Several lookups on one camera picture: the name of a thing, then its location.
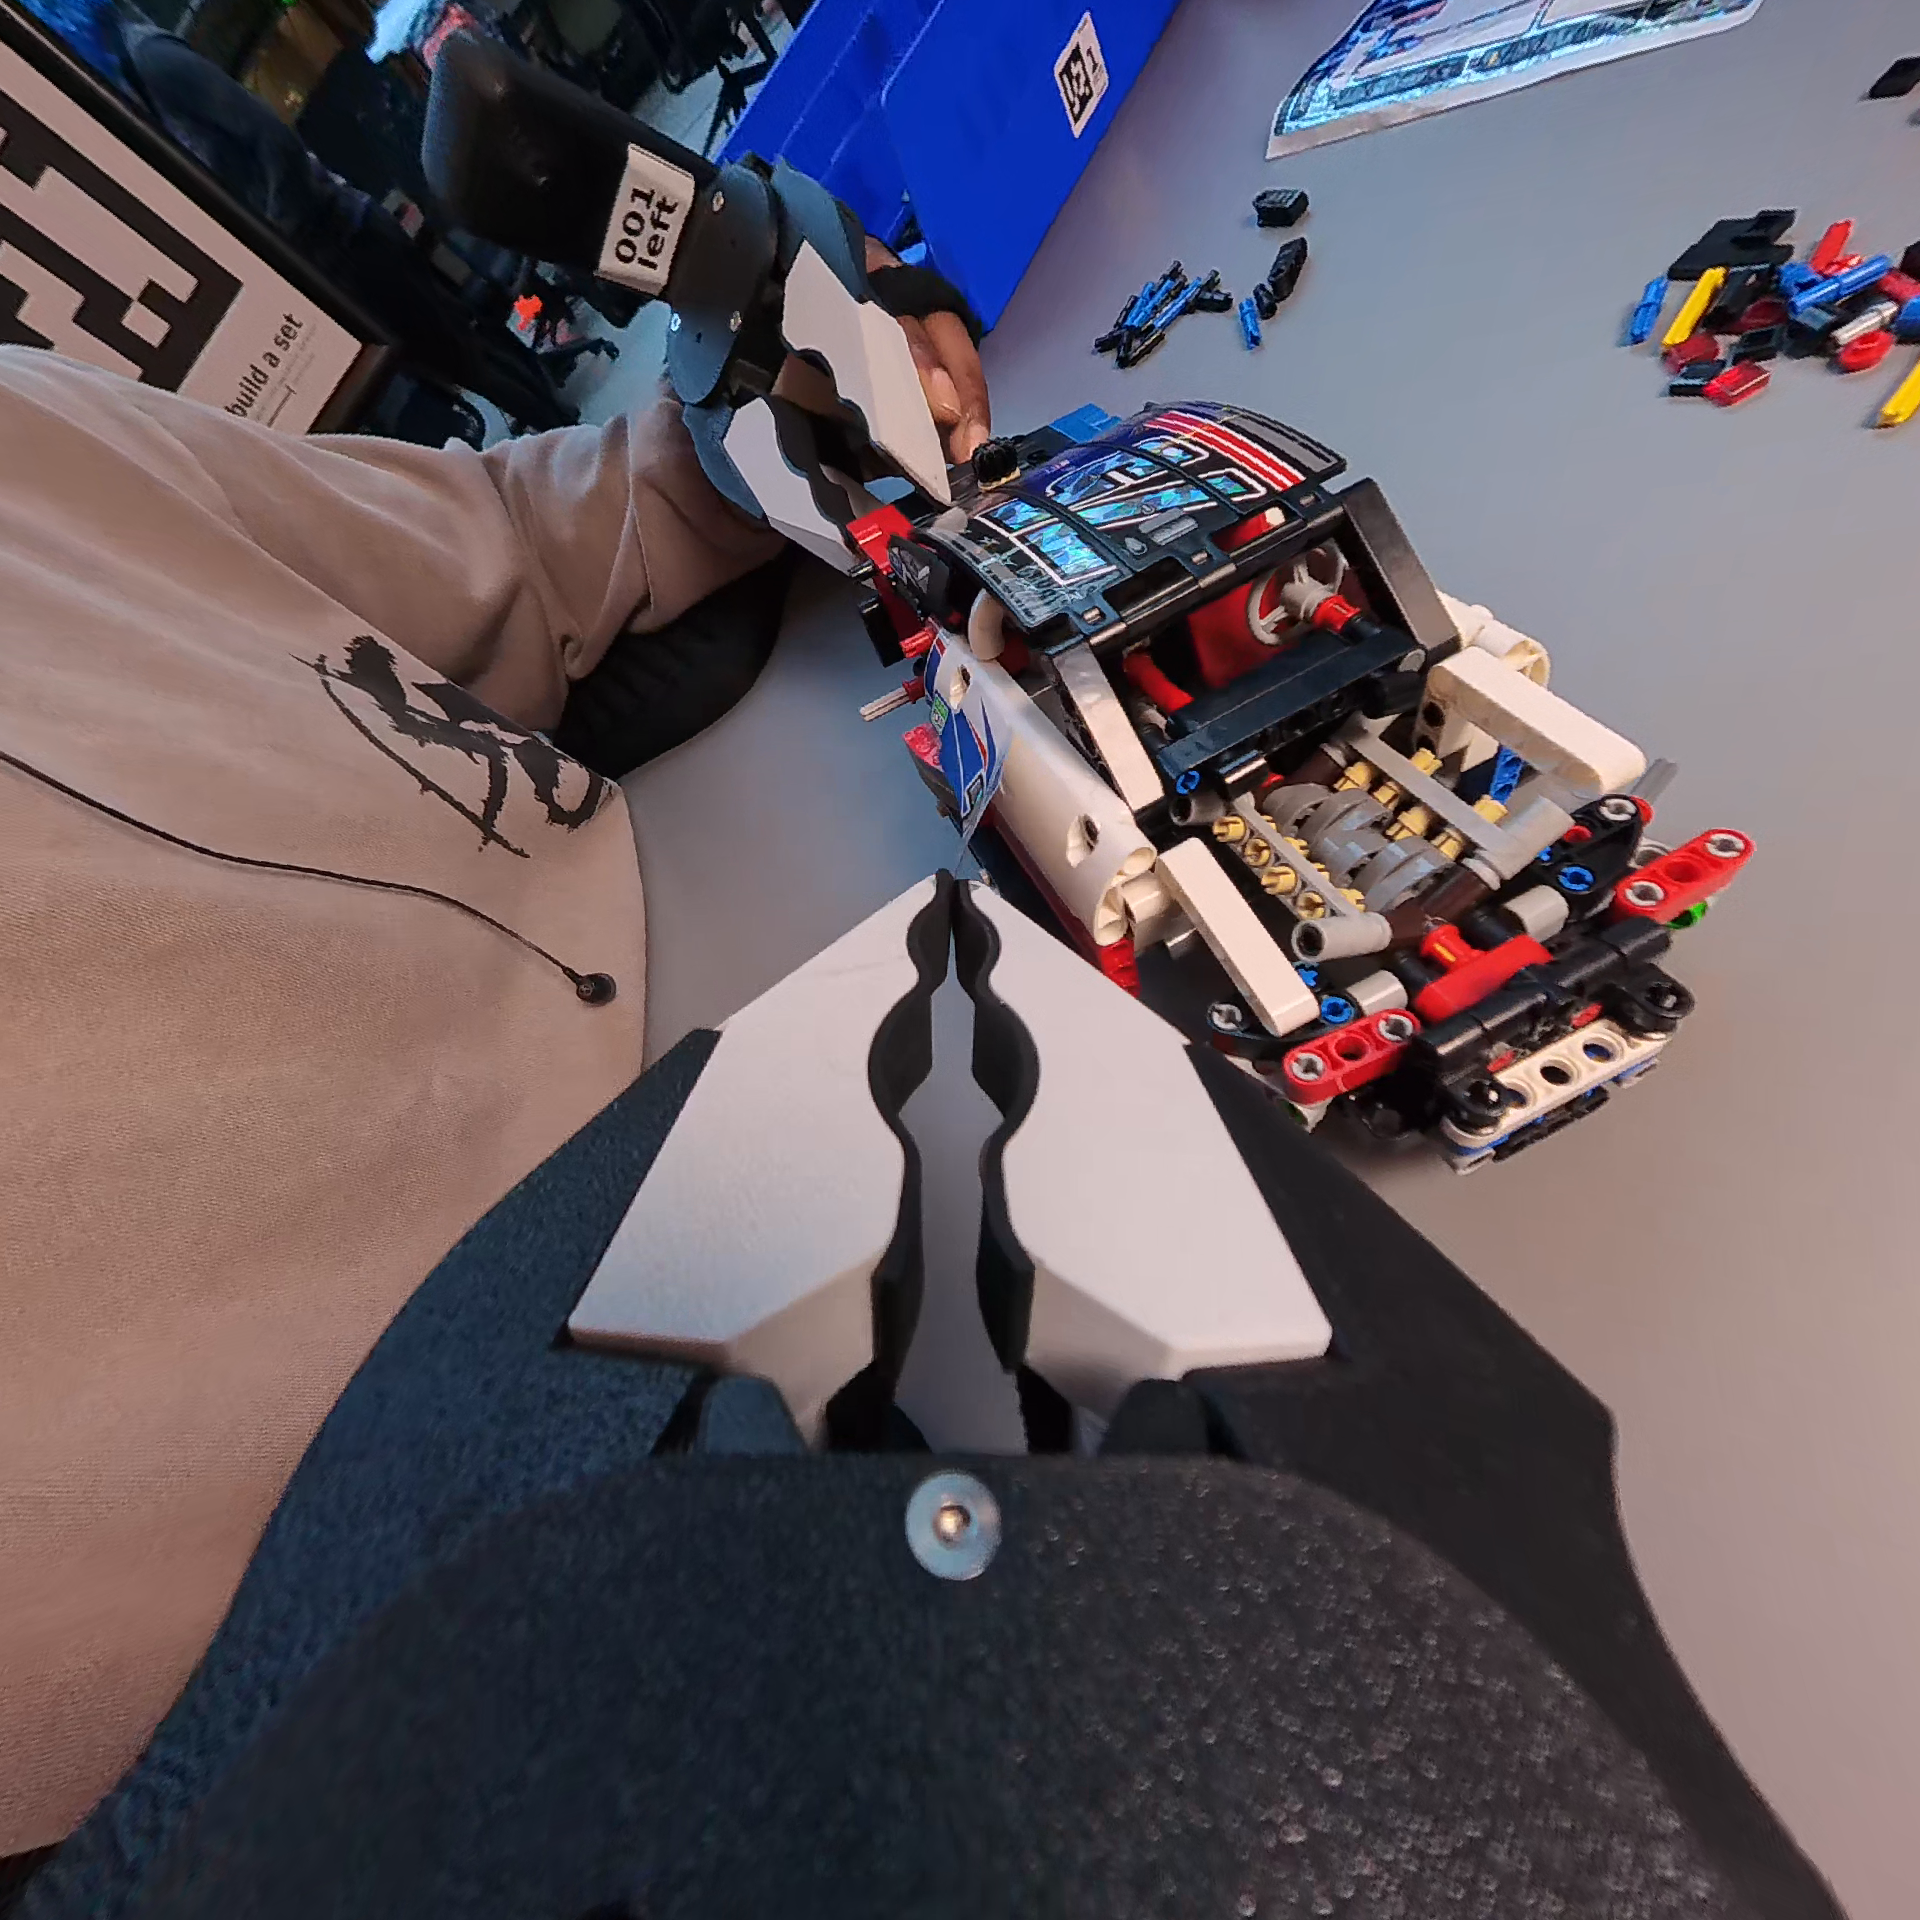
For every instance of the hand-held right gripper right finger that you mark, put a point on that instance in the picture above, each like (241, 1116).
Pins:
(1156, 1199)

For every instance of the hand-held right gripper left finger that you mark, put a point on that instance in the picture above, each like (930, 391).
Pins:
(749, 1199)

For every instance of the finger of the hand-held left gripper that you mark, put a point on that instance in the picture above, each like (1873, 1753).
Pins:
(786, 479)
(872, 375)

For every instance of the lego race car model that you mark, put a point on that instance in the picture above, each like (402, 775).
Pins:
(1200, 630)

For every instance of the lego sticker sheet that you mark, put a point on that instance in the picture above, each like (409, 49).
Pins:
(1439, 76)

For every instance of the person's left forearm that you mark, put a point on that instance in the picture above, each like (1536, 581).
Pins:
(630, 527)

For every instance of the long black lego connector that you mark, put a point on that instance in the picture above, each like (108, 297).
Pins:
(1287, 269)

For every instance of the short black lego connector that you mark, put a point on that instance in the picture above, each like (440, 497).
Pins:
(1280, 208)

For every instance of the pile of colourful lego pieces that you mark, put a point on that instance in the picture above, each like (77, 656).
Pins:
(1800, 301)

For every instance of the flat black lego piece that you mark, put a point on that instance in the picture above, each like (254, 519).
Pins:
(1892, 81)

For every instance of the person's left hand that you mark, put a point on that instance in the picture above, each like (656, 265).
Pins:
(953, 375)

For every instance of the black mesh armrest pad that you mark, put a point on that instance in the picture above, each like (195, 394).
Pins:
(675, 691)

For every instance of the blue storage bin with tag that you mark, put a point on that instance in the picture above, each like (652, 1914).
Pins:
(991, 150)

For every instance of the plain blue storage bin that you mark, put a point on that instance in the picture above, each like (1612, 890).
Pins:
(811, 91)

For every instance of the pile of blue black pins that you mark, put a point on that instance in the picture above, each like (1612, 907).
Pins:
(1156, 308)

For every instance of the framed black white tag sign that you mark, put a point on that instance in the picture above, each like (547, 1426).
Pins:
(92, 258)

